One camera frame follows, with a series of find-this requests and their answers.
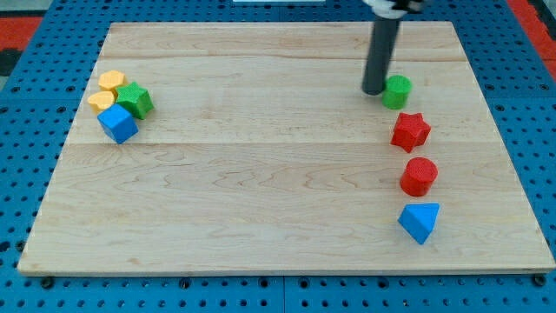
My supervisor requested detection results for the blue cube block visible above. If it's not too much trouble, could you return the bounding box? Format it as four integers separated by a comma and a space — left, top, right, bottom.
96, 103, 139, 144

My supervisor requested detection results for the yellow heart block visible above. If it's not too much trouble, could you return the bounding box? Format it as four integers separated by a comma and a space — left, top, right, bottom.
87, 90, 115, 115

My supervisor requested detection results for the blue triangular prism block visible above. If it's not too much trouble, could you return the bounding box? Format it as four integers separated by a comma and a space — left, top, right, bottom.
398, 203, 440, 245

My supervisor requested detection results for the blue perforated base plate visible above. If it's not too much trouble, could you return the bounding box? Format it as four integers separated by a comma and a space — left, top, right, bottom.
1, 1, 555, 312

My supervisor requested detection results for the green cylinder block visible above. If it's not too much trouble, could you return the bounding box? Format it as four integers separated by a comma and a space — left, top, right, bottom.
382, 75, 413, 110

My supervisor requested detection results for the red cylinder block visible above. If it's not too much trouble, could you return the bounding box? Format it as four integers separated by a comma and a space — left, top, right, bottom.
400, 157, 438, 196

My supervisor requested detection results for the green star block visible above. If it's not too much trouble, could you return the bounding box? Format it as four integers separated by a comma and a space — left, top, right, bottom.
116, 82, 154, 120

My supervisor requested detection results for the yellow hexagon block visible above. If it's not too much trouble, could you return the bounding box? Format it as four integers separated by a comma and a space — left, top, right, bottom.
98, 70, 128, 93

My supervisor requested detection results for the red star block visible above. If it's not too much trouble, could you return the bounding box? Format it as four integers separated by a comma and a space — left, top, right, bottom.
390, 112, 431, 153

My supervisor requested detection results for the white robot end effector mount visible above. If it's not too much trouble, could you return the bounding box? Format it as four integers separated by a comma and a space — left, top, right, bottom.
362, 0, 427, 19

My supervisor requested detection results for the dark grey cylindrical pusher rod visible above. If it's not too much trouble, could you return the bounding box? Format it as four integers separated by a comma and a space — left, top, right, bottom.
361, 17, 400, 96

